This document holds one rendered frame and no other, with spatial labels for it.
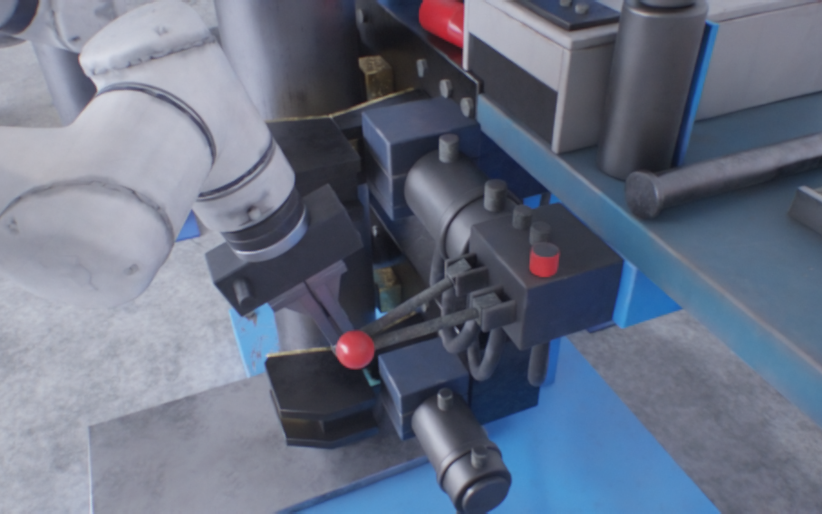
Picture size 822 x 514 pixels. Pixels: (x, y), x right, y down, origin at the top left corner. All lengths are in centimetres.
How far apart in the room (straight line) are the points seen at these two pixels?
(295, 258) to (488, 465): 60
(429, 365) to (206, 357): 103
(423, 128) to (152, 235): 55
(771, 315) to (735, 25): 37
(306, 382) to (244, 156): 76
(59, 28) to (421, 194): 43
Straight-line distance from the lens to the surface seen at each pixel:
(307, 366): 128
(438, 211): 84
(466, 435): 115
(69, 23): 79
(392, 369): 122
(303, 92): 110
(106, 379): 217
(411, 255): 138
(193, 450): 170
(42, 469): 202
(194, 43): 51
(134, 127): 46
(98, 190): 43
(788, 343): 60
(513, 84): 86
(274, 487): 160
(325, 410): 120
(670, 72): 70
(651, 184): 67
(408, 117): 95
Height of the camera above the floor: 143
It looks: 37 degrees down
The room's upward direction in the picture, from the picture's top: 2 degrees counter-clockwise
